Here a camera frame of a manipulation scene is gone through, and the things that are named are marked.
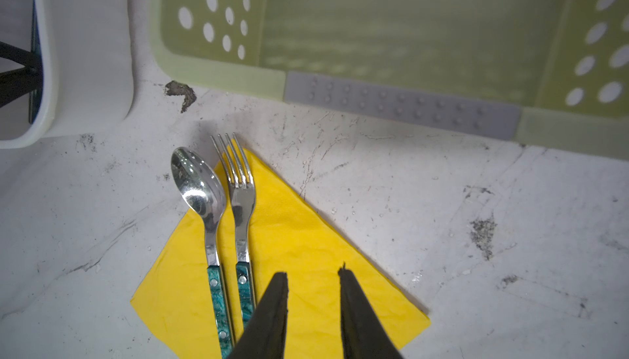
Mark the spoon with green handle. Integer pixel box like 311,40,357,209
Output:
170,147,234,358

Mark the small dark debris piece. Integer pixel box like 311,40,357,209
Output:
164,81,198,113

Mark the white plastic cutlery tub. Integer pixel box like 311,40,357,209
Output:
1,0,134,149

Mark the fork with green handle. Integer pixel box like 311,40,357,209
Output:
212,133,257,326

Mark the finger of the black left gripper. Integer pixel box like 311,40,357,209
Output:
1,42,42,107

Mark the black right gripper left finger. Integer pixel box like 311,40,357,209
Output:
228,272,288,359

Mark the yellow paper napkin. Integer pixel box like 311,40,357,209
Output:
130,154,430,358

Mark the light green perforated basket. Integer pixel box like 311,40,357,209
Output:
150,0,628,160

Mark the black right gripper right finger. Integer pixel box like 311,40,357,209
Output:
338,267,402,358

